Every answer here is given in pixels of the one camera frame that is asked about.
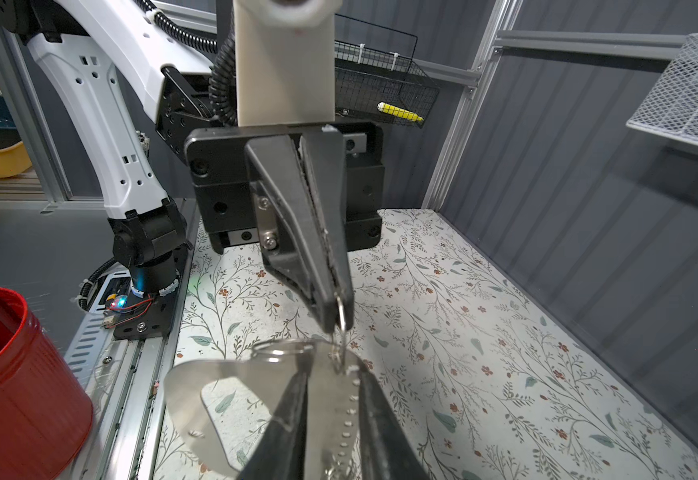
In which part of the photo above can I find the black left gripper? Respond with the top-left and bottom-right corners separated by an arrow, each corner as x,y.
184,120 -> 384,334

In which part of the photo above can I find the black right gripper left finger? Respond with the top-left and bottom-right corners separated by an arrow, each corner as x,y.
237,372 -> 308,480

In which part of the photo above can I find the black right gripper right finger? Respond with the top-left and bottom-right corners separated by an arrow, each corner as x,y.
359,367 -> 429,480

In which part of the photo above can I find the silver metal keyring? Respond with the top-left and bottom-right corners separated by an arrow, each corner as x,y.
250,294 -> 351,375

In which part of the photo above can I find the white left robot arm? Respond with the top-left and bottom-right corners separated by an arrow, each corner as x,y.
0,1 -> 383,339

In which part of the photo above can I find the yellow marker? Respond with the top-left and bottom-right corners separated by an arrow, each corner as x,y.
377,102 -> 424,123

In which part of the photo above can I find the red pencil cup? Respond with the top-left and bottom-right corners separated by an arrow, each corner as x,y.
0,288 -> 94,479

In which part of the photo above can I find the white mesh basket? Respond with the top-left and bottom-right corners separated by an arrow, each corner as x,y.
626,33 -> 698,147

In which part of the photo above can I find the black wire basket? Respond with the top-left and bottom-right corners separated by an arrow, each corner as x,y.
334,13 -> 440,128

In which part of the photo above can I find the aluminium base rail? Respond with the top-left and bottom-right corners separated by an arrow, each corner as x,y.
60,197 -> 203,480

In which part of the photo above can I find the white slotted cable duct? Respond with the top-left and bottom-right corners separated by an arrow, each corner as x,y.
64,266 -> 129,387

